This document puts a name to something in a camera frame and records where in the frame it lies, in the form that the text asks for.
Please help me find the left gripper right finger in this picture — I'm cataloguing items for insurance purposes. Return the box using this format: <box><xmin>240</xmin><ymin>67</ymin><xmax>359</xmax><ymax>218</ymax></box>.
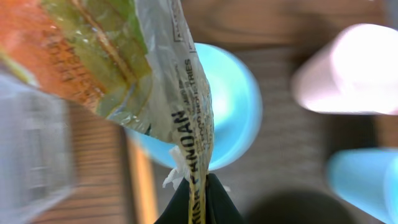
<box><xmin>206</xmin><ymin>174</ymin><xmax>244</xmax><ymax>224</ymax></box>

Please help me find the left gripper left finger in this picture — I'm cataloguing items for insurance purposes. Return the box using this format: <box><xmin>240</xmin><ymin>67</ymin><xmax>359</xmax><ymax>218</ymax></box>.
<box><xmin>155</xmin><ymin>179</ymin><xmax>190</xmax><ymax>224</ymax></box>

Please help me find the small light blue bowl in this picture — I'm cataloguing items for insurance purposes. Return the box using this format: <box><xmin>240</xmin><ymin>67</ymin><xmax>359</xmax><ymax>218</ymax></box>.
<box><xmin>127</xmin><ymin>42</ymin><xmax>264</xmax><ymax>171</ymax></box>

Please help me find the light blue plastic cup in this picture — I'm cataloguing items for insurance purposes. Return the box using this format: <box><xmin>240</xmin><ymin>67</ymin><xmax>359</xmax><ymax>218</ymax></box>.
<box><xmin>326</xmin><ymin>147</ymin><xmax>397</xmax><ymax>223</ymax></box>

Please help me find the wooden chopstick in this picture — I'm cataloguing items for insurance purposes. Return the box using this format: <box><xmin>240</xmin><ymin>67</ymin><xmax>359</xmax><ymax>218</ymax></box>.
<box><xmin>127</xmin><ymin>139</ymin><xmax>159</xmax><ymax>224</ymax></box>

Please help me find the crumpled white napkin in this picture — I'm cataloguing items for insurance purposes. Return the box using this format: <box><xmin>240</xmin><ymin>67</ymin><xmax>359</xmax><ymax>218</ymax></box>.
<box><xmin>162</xmin><ymin>146</ymin><xmax>190</xmax><ymax>190</ymax></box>

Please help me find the clear plastic bin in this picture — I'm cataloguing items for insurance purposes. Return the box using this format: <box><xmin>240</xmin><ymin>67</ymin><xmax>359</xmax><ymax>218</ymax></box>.
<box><xmin>1</xmin><ymin>70</ymin><xmax>75</xmax><ymax>223</ymax></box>

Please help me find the pink plastic cup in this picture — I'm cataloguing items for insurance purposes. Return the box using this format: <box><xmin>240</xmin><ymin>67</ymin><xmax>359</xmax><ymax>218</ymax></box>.
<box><xmin>291</xmin><ymin>24</ymin><xmax>397</xmax><ymax>115</ymax></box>

